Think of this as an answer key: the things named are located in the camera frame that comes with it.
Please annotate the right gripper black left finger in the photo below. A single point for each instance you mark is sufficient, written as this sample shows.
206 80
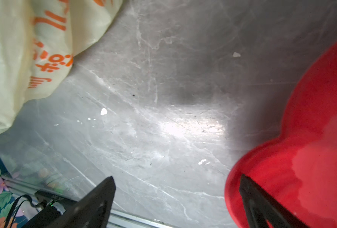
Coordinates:
93 211

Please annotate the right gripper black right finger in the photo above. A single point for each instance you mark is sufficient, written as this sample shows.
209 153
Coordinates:
262 210

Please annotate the cream plastic bag orange print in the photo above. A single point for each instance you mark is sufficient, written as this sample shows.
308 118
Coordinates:
38 43

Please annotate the red flower-shaped plate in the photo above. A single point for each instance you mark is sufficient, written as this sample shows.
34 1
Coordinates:
299 167

